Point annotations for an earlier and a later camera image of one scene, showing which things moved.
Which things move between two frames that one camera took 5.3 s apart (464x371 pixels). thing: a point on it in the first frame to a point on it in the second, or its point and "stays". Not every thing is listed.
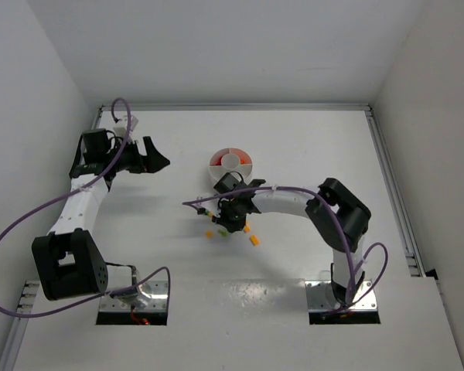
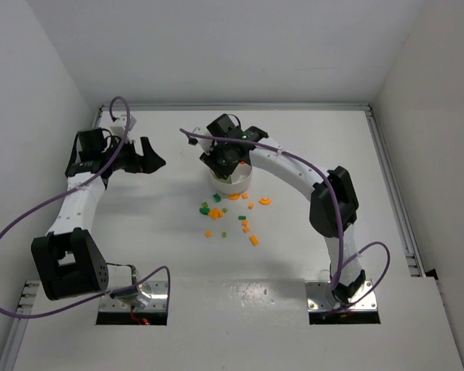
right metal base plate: (320, 297) stays
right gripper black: (227, 221) to (220, 167)
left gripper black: (140, 155) stays
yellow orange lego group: (253, 238) stays
